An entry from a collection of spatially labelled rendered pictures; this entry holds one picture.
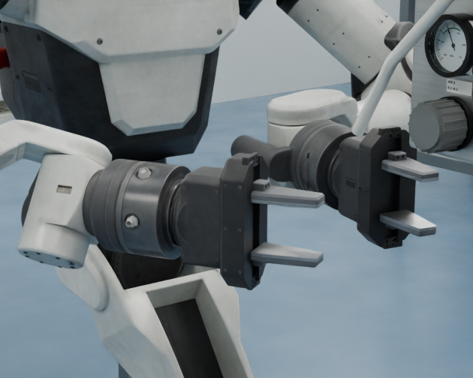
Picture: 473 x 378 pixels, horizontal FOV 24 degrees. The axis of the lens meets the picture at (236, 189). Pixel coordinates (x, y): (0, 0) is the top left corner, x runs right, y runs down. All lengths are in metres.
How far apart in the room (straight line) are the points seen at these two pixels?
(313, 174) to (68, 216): 0.28
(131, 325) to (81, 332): 2.00
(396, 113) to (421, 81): 0.68
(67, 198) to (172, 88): 0.34
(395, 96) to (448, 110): 0.73
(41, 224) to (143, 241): 0.10
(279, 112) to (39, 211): 0.33
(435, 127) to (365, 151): 0.43
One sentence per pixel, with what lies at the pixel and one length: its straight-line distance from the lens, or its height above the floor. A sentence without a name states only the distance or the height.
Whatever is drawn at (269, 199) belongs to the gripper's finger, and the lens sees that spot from 0.96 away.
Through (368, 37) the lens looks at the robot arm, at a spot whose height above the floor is 1.08.
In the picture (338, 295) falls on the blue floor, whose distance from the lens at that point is 3.59.
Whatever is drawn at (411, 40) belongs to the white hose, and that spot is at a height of 1.18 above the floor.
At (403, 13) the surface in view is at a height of 0.77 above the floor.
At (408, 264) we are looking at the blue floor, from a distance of 3.92.
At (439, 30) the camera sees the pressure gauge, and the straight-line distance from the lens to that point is 0.67.
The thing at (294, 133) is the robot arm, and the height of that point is 1.00.
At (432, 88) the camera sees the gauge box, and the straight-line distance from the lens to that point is 0.70.
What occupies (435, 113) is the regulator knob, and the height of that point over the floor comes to 1.14.
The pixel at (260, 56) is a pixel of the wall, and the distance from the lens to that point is 7.09.
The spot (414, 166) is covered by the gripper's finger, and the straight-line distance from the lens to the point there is 1.07.
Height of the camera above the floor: 1.26
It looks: 15 degrees down
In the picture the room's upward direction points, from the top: straight up
